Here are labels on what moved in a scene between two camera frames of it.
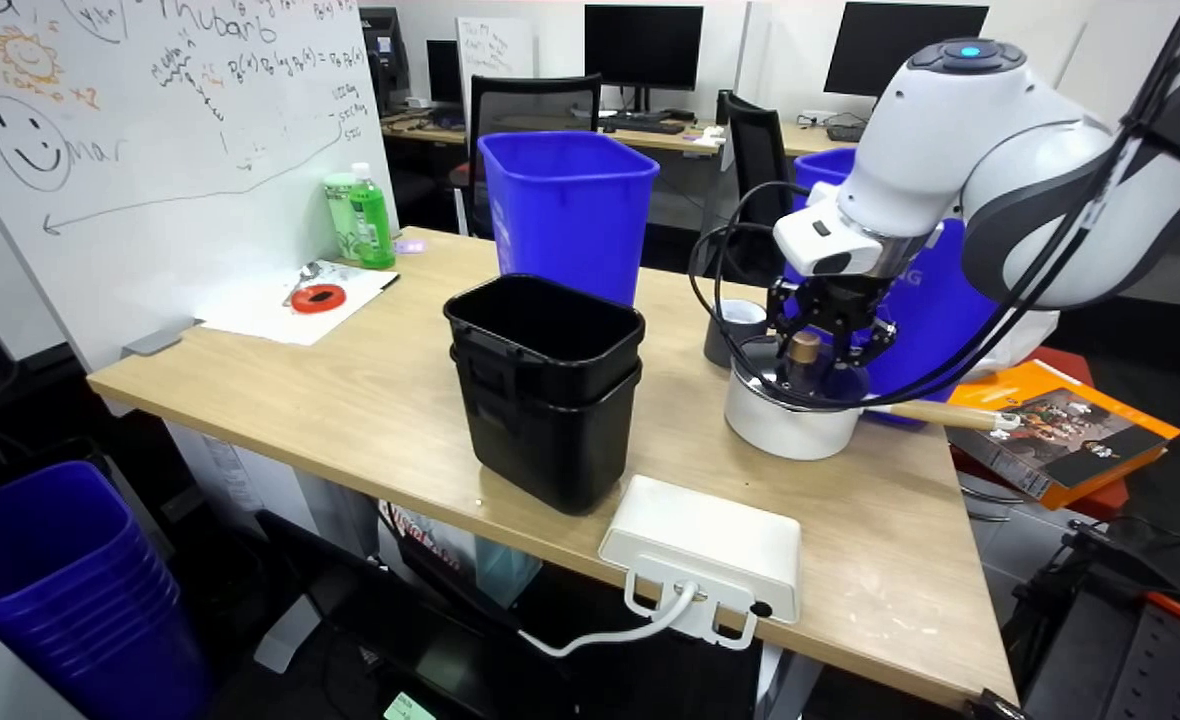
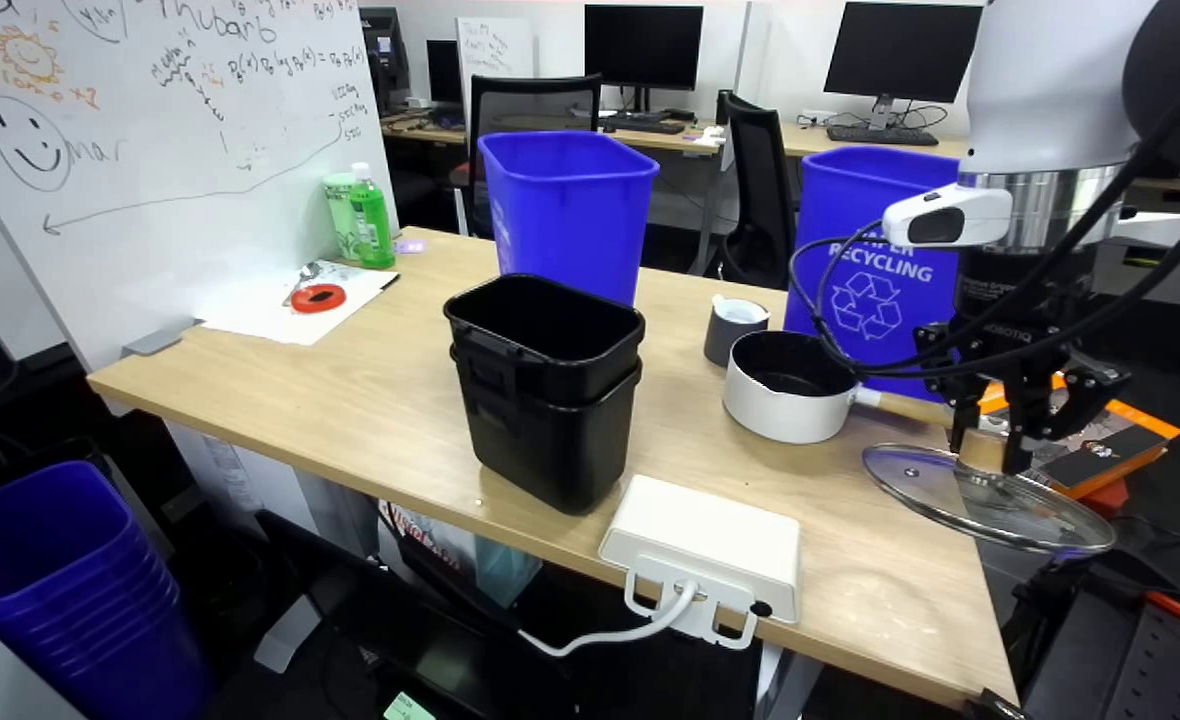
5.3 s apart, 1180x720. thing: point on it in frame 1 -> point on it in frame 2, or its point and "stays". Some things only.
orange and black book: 1061,445 stays
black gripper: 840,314 -> 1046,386
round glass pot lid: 802,367 -> 1003,501
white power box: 711,554 stays
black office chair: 503,106 stays
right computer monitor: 881,39 stays
